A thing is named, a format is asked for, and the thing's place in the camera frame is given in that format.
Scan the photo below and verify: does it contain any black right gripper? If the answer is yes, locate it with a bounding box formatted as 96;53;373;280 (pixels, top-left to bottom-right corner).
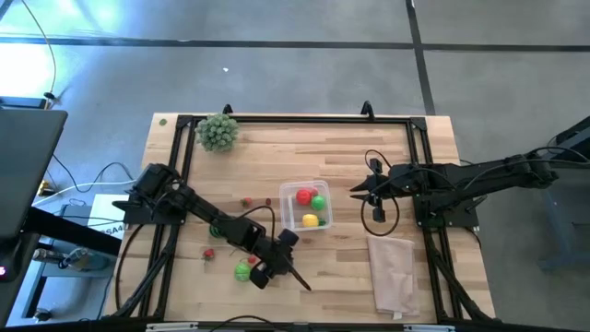
349;160;419;223

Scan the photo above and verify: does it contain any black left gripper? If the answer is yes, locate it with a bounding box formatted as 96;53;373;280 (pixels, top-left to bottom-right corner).
232;220;313;292

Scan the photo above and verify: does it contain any light green toy cabbage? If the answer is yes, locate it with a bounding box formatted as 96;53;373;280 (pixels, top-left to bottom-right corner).
233;261;253;283

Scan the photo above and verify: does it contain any clear plastic tupperware container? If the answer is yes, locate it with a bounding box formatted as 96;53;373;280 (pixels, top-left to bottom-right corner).
278;179;334;232

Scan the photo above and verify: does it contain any beige folded cloth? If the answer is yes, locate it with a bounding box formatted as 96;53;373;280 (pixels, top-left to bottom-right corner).
366;234;421;320

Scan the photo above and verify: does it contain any green potted plant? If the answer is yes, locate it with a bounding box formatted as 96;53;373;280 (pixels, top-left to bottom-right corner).
194;113;241;153

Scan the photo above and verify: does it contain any white lettered box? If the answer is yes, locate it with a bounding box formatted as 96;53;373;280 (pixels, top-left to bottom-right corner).
86;193;131;241

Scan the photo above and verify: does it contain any grey handheld tool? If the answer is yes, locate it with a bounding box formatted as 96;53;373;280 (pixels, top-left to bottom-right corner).
31;246;111;273

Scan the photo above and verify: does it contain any black and blue cart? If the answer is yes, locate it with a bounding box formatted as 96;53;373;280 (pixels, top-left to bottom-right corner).
537;114;590;273

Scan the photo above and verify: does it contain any black stand beam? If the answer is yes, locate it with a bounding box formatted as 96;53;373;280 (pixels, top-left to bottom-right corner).
20;207;124;257

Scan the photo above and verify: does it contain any large black monitor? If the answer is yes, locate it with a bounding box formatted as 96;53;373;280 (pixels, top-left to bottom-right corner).
0;106;69;241

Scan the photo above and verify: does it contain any thick black gripper cable loop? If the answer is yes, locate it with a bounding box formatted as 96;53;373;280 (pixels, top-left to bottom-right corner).
360;193;400;238

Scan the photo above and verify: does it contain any thin black gripper cable loop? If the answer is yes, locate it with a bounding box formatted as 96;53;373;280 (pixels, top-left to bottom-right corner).
363;148;393;172

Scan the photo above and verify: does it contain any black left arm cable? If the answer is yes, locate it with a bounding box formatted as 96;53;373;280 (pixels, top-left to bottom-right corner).
220;205;277;241

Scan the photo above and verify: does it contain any silver aluminium bracket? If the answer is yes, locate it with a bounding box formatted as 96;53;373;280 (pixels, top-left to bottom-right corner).
145;322;200;332
402;323;457;332

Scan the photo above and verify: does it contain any white floor cable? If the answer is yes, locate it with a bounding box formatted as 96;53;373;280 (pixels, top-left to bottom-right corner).
31;178;138;208

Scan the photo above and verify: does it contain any yellow floor cable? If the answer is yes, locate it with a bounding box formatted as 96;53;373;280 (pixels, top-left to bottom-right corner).
20;0;59;98

